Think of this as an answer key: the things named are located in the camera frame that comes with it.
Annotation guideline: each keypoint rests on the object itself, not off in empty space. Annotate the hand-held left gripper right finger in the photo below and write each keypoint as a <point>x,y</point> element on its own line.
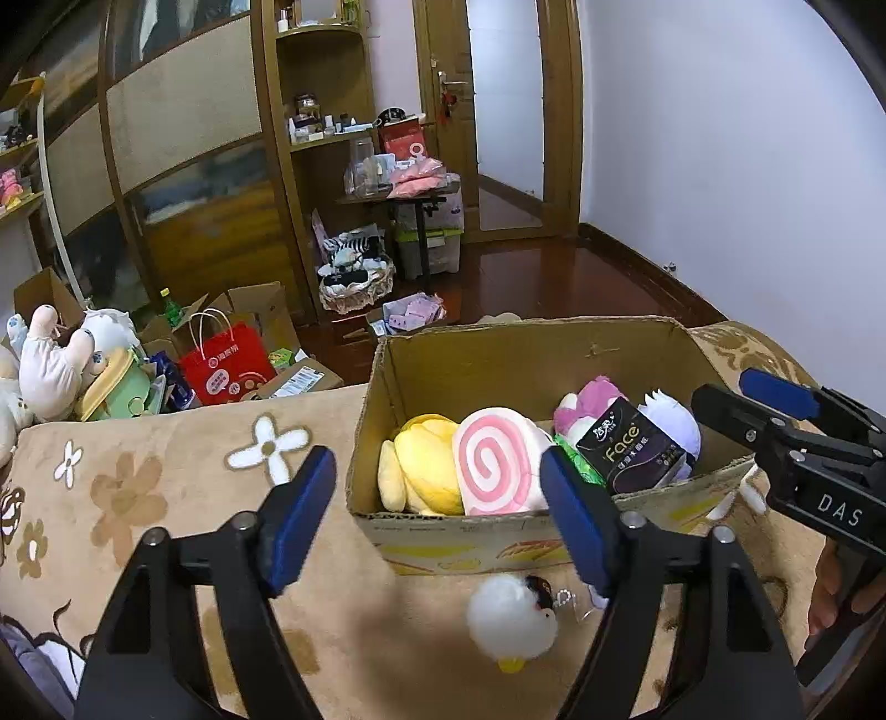
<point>578,526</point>

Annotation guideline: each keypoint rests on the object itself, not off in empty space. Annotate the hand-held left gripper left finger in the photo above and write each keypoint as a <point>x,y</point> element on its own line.
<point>304,512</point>

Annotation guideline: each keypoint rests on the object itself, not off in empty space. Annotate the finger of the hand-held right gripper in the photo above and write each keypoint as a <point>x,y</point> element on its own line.
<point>734,419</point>
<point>779,393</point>

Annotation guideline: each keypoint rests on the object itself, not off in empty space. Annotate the green tissue pack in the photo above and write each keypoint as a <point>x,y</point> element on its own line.
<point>578,462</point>

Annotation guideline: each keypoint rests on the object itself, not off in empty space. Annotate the black tissue pack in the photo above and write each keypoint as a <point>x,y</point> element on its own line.
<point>640,450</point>

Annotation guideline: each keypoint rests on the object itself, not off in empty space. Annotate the pink swirl roll plush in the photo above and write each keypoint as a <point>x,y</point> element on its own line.
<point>495,460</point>

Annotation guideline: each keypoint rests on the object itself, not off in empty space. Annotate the white-haired doll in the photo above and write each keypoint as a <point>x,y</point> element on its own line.
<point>595,405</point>

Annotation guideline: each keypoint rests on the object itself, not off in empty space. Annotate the person's right hand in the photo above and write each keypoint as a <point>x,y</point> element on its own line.
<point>825,588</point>

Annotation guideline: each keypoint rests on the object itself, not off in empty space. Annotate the brown floral blanket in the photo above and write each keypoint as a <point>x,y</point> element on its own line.
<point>173,484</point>

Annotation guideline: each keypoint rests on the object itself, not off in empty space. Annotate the flat cardboard box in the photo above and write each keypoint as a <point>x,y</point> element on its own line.
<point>304,377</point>

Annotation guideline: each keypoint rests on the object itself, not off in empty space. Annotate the red paper bag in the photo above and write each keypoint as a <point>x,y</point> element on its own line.
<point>225,374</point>

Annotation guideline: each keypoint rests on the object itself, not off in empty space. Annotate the wide open cardboard box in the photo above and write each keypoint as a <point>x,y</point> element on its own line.
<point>263,311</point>

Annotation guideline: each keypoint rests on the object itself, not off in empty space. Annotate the green and yellow plush toy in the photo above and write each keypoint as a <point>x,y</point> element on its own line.
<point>118,394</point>

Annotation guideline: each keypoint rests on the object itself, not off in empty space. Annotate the pink packets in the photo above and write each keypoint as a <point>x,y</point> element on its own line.
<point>415,315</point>

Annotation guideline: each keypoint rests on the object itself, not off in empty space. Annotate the lace trimmed basket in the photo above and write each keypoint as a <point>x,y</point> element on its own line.
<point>353,291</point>

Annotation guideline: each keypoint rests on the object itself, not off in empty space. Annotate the green bottle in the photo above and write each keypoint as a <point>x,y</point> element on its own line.
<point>169,304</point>

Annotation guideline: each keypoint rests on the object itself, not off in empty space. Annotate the white fluffy plush toy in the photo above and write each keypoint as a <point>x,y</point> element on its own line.
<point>111,329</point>

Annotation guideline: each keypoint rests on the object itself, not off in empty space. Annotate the striped plush toy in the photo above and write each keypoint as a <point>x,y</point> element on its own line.
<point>349,249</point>

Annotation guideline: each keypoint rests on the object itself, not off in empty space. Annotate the white and pink plush toy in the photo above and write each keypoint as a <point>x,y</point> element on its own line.
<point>55,360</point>

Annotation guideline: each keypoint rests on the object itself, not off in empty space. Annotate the plastic storage bin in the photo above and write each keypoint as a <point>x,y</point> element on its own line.
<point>436,242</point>

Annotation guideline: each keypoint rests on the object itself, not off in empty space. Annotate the person's lavender fleece clothing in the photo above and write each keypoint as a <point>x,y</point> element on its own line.
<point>34,658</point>

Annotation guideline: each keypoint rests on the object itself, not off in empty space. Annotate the small black table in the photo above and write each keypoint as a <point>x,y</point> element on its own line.
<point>394,201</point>

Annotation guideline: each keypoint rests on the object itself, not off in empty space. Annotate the tall open cardboard box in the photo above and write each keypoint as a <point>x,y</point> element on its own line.
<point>41,298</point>

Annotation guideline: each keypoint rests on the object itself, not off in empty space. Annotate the clear plastic container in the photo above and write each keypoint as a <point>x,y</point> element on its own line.
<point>360,163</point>

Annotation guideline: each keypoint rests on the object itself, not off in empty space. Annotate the wooden door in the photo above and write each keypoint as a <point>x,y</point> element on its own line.
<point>561,104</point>

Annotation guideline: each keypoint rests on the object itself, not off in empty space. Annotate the red box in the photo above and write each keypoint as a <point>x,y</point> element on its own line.
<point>405,142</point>

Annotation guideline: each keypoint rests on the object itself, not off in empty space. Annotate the row of small bottles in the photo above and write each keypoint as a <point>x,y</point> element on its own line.
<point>325,124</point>

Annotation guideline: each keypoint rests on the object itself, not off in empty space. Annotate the black cap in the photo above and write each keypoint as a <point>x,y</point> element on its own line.
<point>391,114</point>

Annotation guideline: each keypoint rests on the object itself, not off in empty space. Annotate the wooden wardrobe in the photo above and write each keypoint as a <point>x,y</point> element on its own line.
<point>180,118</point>

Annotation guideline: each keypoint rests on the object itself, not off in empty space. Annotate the row of small figurines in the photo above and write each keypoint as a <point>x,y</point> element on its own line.
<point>10,187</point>

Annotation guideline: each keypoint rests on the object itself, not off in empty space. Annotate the wooden figurine shelf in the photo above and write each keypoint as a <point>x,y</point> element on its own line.
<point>17,156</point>

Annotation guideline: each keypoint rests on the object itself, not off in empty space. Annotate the white curved rail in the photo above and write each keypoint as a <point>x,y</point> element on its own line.
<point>52,180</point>

